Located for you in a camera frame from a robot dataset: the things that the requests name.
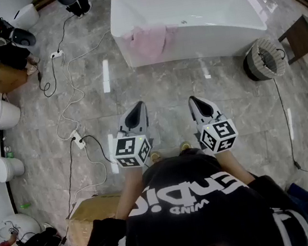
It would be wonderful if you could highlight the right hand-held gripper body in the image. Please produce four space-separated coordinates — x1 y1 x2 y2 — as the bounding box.
191 112 241 157

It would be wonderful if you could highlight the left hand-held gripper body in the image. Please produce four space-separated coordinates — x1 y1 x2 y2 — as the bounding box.
110 125 157 171

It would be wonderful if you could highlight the pink towel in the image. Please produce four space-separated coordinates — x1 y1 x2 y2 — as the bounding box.
120 20 184 67

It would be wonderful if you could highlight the woven laundry basket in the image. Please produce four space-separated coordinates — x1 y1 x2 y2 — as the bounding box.
239 34 290 84

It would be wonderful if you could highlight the person's left forearm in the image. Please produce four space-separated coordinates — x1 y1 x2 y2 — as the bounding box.
108 160 151 222

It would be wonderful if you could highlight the person's right forearm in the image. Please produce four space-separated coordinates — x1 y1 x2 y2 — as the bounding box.
216 145 256 189

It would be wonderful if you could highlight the person's left shoe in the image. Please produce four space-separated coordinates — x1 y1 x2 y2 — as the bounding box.
149 150 163 164

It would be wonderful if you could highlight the person's shoe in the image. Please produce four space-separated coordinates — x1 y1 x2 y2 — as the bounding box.
149 150 163 164
179 141 193 152

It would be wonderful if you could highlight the person's right shoe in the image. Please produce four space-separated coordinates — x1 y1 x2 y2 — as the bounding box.
179 141 193 152

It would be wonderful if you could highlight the white power strip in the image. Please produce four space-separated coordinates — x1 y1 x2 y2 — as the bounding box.
69 129 88 151
49 49 65 60

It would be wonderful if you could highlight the cardboard box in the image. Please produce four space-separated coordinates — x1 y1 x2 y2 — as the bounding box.
64 192 129 246
0 59 30 95

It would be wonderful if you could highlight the person's black t-shirt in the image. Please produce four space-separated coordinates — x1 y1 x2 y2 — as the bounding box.
66 133 308 246

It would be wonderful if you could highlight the white bathtub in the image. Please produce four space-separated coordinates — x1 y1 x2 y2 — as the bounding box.
106 0 271 74

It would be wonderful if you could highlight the dark wooden side table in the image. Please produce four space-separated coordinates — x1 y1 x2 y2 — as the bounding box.
275 14 308 73

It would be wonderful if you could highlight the white toilet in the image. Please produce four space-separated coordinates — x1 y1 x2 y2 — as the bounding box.
11 2 42 32
0 95 24 131
0 151 26 183
0 211 43 246

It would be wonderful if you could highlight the white cable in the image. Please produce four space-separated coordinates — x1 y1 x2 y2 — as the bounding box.
42 28 126 142

